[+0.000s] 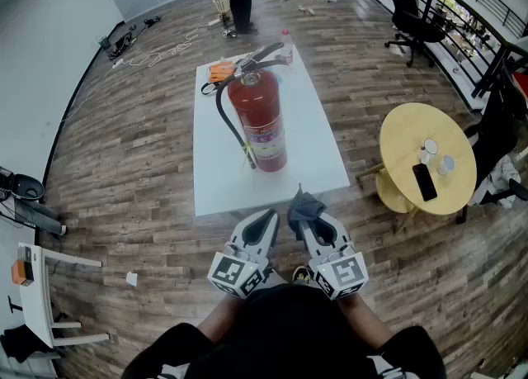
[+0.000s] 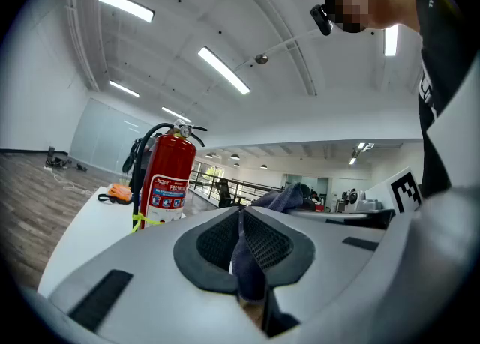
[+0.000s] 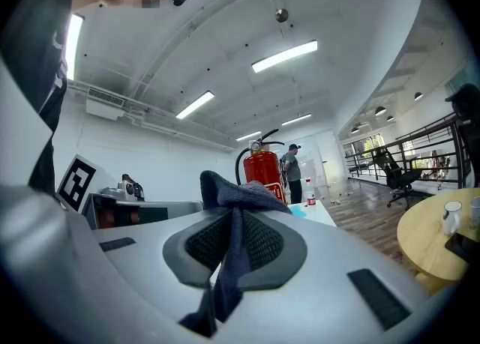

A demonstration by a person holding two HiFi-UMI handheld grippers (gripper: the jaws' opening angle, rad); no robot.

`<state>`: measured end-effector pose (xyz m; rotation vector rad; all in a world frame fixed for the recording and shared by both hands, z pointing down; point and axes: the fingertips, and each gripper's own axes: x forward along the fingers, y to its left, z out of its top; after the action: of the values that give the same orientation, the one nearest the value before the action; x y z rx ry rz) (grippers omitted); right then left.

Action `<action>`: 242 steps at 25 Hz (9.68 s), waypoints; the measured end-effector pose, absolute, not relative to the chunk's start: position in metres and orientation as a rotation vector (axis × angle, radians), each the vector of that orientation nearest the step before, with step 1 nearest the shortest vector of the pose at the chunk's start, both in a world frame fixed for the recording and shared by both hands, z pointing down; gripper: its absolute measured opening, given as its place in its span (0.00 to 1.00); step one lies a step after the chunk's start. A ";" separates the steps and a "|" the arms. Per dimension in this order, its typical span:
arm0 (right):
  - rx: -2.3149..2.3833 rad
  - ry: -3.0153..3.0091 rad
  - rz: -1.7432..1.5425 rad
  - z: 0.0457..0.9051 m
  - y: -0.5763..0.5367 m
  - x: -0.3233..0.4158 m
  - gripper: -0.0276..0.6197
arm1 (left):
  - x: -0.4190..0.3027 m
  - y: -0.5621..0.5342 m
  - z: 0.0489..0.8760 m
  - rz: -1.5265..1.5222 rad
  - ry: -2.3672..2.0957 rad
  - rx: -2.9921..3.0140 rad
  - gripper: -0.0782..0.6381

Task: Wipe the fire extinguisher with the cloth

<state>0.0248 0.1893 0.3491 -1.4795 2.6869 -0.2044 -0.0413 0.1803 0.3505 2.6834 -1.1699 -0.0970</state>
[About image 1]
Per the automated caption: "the white mug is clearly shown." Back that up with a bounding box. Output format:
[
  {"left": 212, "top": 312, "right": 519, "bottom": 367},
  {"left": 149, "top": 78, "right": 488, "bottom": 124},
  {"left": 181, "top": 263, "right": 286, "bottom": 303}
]
[{"left": 417, "top": 138, "right": 439, "bottom": 165}]

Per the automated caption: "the black bag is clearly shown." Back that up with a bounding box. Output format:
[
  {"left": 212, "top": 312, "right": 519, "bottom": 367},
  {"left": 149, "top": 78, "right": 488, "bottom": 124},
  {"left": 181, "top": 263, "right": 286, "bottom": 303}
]
[{"left": 0, "top": 325, "right": 54, "bottom": 364}]

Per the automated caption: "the person's left forearm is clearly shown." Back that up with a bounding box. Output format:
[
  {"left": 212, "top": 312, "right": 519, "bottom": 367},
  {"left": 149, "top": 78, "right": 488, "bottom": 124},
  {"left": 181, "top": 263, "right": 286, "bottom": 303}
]
[{"left": 197, "top": 294, "right": 244, "bottom": 343}]

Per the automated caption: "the dark grey cloth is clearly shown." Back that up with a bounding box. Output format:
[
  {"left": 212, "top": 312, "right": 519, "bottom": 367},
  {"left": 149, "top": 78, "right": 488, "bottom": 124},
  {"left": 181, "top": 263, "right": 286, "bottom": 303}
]
[{"left": 287, "top": 182, "right": 328, "bottom": 242}]

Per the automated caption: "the white side table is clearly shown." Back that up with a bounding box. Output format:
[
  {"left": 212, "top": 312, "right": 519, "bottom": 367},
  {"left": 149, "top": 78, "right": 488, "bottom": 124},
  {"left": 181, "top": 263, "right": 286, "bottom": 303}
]
[{"left": 18, "top": 242, "right": 111, "bottom": 349}]

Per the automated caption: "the orange box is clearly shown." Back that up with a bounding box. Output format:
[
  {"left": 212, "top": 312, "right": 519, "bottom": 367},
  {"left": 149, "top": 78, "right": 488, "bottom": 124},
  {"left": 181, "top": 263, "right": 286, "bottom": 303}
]
[{"left": 11, "top": 260, "right": 35, "bottom": 287}]

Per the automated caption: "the white cable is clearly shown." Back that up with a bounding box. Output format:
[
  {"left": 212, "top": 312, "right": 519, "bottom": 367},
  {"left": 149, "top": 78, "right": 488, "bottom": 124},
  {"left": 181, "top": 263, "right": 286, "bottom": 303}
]
[{"left": 61, "top": 21, "right": 219, "bottom": 122}]

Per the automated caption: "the person's yellow black shoe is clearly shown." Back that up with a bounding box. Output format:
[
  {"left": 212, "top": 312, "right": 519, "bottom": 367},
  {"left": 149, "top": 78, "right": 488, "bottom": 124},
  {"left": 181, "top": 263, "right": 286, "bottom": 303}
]
[{"left": 291, "top": 265, "right": 313, "bottom": 286}]

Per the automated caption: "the person's right forearm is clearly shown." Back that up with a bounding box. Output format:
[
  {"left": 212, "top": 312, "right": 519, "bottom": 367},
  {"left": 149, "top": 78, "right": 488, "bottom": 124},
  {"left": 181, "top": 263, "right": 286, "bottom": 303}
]
[{"left": 337, "top": 290, "right": 393, "bottom": 349}]

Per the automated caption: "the red fire extinguisher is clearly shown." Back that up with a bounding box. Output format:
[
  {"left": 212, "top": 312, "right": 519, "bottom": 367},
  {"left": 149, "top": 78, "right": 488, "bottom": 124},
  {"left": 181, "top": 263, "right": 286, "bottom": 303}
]
[{"left": 214, "top": 41, "right": 295, "bottom": 173}]

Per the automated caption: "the clear plastic bottle red cap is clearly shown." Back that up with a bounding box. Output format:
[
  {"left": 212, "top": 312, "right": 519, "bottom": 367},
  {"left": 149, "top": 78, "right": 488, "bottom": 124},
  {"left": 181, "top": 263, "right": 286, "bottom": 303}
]
[{"left": 280, "top": 29, "right": 295, "bottom": 65}]

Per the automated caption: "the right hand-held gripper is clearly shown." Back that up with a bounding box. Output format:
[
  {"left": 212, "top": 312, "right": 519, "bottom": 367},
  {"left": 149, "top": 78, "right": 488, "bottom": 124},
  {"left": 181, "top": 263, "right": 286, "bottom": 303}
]
[{"left": 297, "top": 214, "right": 370, "bottom": 301}]

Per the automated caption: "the black office chair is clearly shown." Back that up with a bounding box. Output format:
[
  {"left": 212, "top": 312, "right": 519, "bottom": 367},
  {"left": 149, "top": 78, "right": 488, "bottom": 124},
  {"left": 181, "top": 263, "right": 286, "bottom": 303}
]
[{"left": 384, "top": 0, "right": 446, "bottom": 69}]

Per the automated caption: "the pile of black equipment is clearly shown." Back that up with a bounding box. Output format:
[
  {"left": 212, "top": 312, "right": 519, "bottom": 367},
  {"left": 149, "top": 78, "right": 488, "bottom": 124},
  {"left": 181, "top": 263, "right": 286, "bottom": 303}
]
[{"left": 107, "top": 16, "right": 163, "bottom": 60}]

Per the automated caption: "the person in black t-shirt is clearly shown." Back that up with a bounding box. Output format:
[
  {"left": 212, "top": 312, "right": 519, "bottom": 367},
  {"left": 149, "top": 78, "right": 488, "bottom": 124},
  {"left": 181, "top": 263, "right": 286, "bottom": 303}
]
[{"left": 121, "top": 284, "right": 446, "bottom": 379}]

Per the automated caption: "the aluminium ladder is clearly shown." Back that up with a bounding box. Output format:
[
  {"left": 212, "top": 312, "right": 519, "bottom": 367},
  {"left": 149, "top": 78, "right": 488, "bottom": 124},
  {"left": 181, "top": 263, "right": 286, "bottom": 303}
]
[{"left": 0, "top": 352, "right": 59, "bottom": 379}]

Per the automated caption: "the black metal railing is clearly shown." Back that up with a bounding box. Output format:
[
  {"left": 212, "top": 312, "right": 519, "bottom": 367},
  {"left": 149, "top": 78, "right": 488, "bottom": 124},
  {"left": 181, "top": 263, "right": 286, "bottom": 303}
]
[{"left": 333, "top": 0, "right": 528, "bottom": 100}]

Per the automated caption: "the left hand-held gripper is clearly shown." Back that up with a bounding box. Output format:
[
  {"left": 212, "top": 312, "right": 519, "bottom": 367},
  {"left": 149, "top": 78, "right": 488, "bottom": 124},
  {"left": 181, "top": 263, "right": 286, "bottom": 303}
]
[{"left": 207, "top": 208, "right": 281, "bottom": 298}]

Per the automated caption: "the black smartphone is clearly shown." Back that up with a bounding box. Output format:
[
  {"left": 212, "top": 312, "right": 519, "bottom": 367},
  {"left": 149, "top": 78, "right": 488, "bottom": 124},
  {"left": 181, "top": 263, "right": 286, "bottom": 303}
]
[{"left": 412, "top": 163, "right": 438, "bottom": 202}]

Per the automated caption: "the orange pouch with black strap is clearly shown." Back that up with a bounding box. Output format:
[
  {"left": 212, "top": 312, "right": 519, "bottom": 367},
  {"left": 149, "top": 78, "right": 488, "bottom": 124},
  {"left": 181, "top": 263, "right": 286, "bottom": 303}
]
[{"left": 200, "top": 62, "right": 237, "bottom": 97}]

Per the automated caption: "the round yellow table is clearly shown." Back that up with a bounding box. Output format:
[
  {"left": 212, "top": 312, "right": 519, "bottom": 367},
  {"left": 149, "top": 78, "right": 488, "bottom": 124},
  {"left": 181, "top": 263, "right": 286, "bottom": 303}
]
[{"left": 355, "top": 102, "right": 479, "bottom": 216}]

